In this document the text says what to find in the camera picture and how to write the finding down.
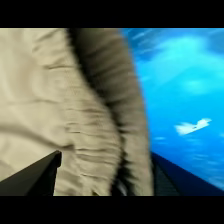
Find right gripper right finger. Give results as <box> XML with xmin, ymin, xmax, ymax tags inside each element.
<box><xmin>151</xmin><ymin>152</ymin><xmax>224</xmax><ymax>197</ymax></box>

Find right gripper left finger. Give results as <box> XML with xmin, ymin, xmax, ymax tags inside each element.
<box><xmin>0</xmin><ymin>150</ymin><xmax>63</xmax><ymax>197</ymax></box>

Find brown pants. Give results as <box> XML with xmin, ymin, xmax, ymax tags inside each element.
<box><xmin>0</xmin><ymin>28</ymin><xmax>155</xmax><ymax>197</ymax></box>

